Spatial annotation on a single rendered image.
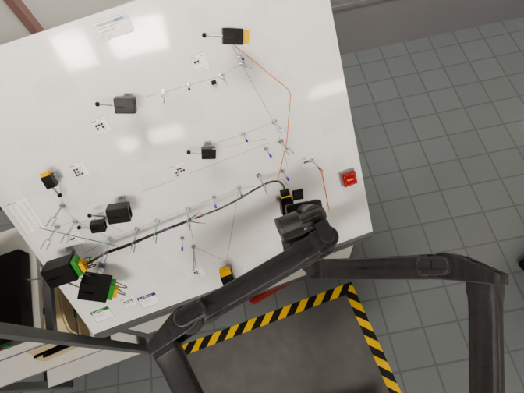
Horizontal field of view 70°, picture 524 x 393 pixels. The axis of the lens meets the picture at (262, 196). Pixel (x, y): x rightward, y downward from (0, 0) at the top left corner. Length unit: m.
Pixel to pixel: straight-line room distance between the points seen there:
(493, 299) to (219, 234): 0.90
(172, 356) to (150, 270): 0.62
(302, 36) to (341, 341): 1.70
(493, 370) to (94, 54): 1.22
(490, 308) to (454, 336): 1.61
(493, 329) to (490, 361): 0.06
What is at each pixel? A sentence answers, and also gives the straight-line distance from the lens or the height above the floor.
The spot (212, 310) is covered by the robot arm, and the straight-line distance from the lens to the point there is 0.89.
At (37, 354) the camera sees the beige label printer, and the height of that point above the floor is 0.75.
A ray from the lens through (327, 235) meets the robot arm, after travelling 0.92.
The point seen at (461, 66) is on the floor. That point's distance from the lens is 3.41.
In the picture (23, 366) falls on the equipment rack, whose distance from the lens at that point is 2.09.
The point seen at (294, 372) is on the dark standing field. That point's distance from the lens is 2.34.
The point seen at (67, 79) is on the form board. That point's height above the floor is 1.58.
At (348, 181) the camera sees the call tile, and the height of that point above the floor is 1.11.
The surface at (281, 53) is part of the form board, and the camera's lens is 1.24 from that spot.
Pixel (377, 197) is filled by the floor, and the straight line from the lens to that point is 2.61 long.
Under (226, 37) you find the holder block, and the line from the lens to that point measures 1.12.
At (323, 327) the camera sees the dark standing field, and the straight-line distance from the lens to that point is 2.35.
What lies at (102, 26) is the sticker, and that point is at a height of 1.66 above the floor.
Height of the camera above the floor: 2.34
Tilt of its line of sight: 64 degrees down
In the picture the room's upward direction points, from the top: 15 degrees counter-clockwise
